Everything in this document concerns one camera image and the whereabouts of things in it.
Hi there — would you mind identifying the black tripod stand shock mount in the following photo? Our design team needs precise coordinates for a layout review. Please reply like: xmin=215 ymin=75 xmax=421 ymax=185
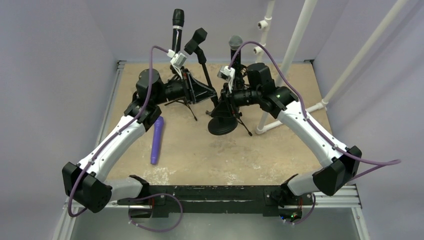
xmin=233 ymin=63 xmax=253 ymax=137

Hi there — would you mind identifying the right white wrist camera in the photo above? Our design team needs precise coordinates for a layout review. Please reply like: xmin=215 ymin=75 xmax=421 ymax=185
xmin=217 ymin=65 xmax=236 ymax=93

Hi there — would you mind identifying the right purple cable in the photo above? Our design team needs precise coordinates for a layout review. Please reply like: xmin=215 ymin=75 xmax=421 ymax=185
xmin=228 ymin=41 xmax=402 ymax=181

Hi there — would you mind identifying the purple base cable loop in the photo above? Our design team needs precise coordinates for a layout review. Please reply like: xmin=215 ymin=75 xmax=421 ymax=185
xmin=128 ymin=193 xmax=184 ymax=233

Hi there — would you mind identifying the black wireless microphone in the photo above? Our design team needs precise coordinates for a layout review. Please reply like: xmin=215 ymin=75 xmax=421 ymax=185
xmin=171 ymin=8 xmax=185 ymax=53

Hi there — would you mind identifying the purple microphone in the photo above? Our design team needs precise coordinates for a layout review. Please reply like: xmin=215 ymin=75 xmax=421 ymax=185
xmin=150 ymin=116 xmax=165 ymax=165

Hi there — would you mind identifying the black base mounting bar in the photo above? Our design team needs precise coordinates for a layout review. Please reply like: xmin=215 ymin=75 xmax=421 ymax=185
xmin=117 ymin=185 xmax=313 ymax=218

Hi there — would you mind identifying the black microphone silver grille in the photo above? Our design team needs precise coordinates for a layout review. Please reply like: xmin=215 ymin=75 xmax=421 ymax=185
xmin=228 ymin=35 xmax=243 ymax=69

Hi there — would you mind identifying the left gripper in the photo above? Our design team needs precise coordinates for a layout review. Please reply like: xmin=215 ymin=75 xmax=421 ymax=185
xmin=152 ymin=68 xmax=216 ymax=106

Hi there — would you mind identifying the black round-base mic stand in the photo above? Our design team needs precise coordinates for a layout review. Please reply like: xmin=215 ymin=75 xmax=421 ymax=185
xmin=184 ymin=27 xmax=238 ymax=136

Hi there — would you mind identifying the black tripod stand left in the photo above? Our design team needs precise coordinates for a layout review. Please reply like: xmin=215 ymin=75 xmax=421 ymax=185
xmin=165 ymin=66 xmax=198 ymax=121

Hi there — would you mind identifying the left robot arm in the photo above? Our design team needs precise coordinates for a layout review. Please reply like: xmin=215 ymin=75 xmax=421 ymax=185
xmin=61 ymin=68 xmax=217 ymax=213

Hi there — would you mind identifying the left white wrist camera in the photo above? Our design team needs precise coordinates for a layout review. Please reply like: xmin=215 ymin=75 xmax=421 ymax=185
xmin=167 ymin=49 xmax=187 ymax=79

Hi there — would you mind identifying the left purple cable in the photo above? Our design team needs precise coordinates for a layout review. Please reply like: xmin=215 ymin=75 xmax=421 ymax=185
xmin=67 ymin=45 xmax=170 ymax=218

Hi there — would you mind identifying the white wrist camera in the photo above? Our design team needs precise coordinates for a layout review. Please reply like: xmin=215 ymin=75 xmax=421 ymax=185
xmin=217 ymin=65 xmax=236 ymax=93
xmin=167 ymin=49 xmax=187 ymax=79

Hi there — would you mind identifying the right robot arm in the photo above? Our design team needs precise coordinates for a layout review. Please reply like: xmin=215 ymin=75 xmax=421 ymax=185
xmin=207 ymin=62 xmax=362 ymax=204

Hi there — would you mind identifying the white PVC pipe frame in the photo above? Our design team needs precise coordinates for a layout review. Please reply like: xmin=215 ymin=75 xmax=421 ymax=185
xmin=253 ymin=0 xmax=408 ymax=135

